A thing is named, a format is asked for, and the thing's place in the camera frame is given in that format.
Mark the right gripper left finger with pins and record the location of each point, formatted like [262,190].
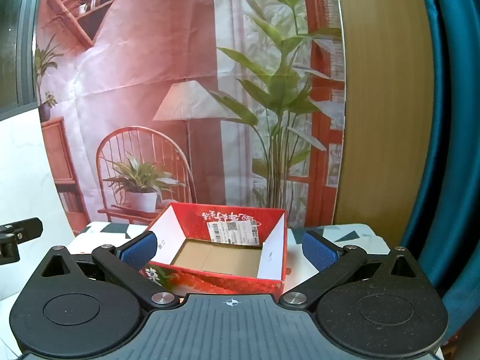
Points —
[122,267]

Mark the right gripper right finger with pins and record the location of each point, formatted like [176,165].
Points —
[335,266]

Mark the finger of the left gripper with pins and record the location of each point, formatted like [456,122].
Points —
[14,234]

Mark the printed living room backdrop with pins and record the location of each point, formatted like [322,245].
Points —
[144,103]

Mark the red strawberry cardboard box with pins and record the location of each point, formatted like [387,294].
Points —
[219,249]

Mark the dark window frame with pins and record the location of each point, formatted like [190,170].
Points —
[17,47]

